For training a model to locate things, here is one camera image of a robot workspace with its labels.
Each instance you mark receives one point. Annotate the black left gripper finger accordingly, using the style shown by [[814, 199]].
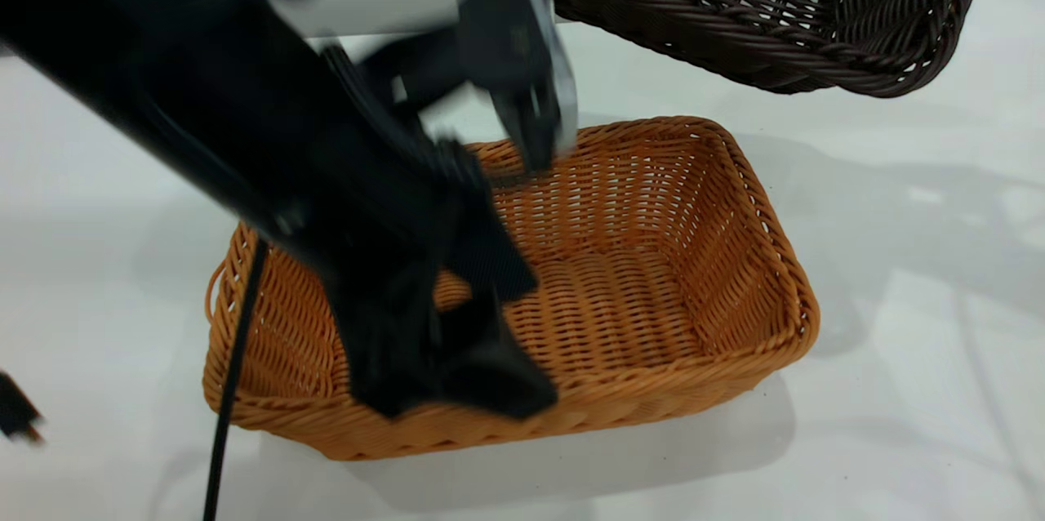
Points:
[[553, 133], [522, 133]]

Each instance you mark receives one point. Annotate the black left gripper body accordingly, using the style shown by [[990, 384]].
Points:
[[506, 39]]

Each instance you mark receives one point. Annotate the tan woven wicker basket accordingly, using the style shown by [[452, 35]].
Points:
[[637, 300]]

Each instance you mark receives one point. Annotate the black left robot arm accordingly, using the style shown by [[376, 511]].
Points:
[[245, 96]]

